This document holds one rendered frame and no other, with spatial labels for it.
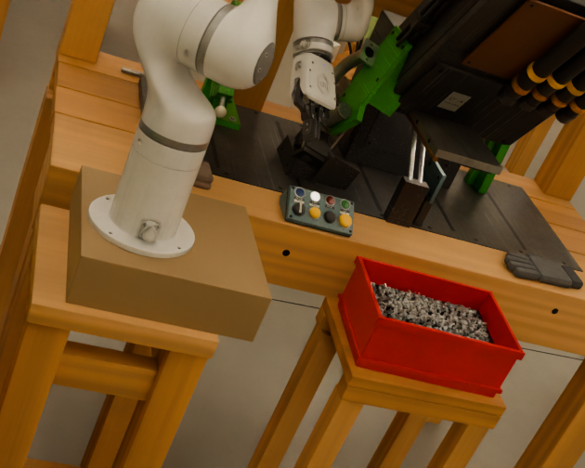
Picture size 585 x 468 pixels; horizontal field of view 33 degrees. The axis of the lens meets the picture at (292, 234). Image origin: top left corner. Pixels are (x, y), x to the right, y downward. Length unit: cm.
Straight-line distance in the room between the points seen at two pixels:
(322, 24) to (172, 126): 56
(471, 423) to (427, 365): 17
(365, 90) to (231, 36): 73
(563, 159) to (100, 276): 164
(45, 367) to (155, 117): 46
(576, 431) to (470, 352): 78
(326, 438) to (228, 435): 96
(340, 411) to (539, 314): 63
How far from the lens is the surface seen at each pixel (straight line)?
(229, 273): 173
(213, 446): 286
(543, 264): 239
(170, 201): 168
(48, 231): 185
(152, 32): 161
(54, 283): 172
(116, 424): 215
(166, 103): 162
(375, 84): 222
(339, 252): 212
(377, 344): 189
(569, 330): 244
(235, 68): 156
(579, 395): 265
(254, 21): 157
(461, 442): 208
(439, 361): 195
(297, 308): 358
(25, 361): 174
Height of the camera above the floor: 181
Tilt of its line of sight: 26 degrees down
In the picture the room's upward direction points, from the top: 24 degrees clockwise
